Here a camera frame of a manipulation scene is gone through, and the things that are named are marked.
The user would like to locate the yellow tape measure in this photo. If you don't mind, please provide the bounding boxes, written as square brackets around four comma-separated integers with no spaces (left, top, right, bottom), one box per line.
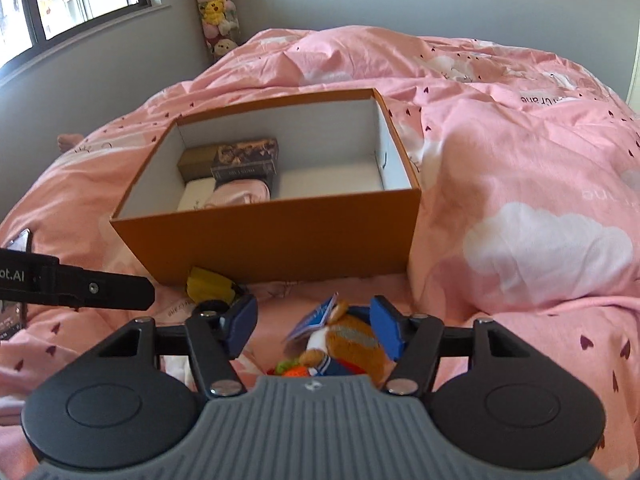
[186,266,245,304]

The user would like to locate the brown plush toy blue outfit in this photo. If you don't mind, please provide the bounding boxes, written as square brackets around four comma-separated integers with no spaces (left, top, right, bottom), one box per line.
[269,294,388,385]

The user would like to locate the white small box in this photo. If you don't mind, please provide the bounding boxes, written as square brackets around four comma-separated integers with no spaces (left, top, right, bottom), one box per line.
[177,178,216,211]

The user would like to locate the orange cardboard box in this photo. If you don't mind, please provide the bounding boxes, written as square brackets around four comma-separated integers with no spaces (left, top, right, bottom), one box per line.
[111,89,421,286]

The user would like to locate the brown small cardboard box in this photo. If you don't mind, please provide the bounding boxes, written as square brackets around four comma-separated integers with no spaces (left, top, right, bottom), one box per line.
[177,144,218,183]

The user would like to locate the dark patterned card box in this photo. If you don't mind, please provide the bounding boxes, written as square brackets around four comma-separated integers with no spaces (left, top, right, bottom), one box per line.
[210,138,279,182]

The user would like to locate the hanging plush toy organizer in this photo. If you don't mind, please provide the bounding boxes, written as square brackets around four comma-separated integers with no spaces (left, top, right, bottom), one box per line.
[196,0,240,61]

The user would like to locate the window with dark frame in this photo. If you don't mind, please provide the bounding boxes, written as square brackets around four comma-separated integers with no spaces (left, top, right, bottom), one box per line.
[1,0,160,79]

